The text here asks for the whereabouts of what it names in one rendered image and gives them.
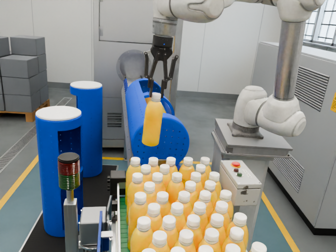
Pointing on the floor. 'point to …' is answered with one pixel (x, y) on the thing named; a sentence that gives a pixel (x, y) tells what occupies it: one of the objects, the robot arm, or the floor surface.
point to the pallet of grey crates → (23, 76)
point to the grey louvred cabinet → (307, 136)
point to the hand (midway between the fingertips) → (156, 88)
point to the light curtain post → (176, 63)
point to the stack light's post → (71, 226)
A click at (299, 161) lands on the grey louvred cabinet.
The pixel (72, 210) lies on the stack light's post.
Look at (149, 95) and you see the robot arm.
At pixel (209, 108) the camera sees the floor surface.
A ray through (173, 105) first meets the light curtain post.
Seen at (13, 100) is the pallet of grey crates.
